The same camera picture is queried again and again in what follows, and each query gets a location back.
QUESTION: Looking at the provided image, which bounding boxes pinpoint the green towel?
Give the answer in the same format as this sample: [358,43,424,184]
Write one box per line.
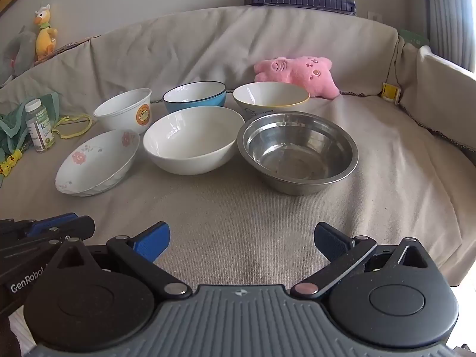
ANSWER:
[0,92,62,157]

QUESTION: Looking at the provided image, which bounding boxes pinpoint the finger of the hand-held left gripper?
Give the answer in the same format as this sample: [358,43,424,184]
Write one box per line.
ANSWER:
[0,213,79,236]
[0,216,96,268]

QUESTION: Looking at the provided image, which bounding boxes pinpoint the grey plush pillow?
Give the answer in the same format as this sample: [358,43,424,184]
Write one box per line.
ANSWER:
[0,30,37,86]

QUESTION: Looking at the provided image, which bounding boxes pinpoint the clear bottle white cap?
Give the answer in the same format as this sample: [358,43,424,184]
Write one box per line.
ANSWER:
[24,98,54,153]

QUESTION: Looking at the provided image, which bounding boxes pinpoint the white bowl pink flowers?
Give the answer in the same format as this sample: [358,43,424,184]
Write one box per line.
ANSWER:
[55,129,141,197]

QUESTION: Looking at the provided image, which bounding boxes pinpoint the dark blue crate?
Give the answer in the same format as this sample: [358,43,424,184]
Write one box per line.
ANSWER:
[245,0,358,16]

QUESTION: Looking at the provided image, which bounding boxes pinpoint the large plain white bowl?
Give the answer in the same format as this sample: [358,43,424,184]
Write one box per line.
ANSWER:
[143,106,245,175]

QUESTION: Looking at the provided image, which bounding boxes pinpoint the yellow clip toy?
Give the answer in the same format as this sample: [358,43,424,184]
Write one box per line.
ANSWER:
[0,149,23,177]

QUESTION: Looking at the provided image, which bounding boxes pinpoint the yellow strap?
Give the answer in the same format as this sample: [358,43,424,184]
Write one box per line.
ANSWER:
[52,115,93,140]

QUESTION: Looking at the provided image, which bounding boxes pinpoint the pink plush toy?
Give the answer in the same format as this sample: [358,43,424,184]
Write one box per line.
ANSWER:
[254,56,341,100]

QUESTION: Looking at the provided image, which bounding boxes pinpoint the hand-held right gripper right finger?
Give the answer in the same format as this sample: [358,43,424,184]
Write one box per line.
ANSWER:
[313,222,430,300]

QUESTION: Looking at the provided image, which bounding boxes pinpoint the grey curtain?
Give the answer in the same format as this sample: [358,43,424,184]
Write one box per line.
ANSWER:
[424,0,476,73]

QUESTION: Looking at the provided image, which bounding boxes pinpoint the stainless steel bowl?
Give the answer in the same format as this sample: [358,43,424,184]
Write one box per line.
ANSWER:
[237,112,359,196]

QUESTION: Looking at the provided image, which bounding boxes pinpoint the white paper bowl orange label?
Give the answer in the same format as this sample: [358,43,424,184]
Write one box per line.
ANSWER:
[93,88,152,135]

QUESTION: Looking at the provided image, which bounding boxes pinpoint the blue bowl dark rim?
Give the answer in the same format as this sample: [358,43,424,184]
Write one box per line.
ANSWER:
[163,81,227,113]

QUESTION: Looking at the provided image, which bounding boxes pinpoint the yellow duck plush toy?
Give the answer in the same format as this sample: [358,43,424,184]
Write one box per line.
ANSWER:
[34,4,59,62]

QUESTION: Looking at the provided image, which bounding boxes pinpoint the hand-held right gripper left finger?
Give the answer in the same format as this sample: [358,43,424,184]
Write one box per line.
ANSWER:
[56,222,192,300]

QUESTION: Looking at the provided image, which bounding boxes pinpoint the white cushion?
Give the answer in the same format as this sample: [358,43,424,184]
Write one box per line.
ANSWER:
[416,46,476,145]

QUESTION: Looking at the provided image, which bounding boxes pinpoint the white bowl yellow rim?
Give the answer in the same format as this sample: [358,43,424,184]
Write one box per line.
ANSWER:
[233,82,310,118]

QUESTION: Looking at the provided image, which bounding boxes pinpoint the green card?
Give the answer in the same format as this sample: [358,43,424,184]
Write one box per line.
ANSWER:
[400,29,430,47]

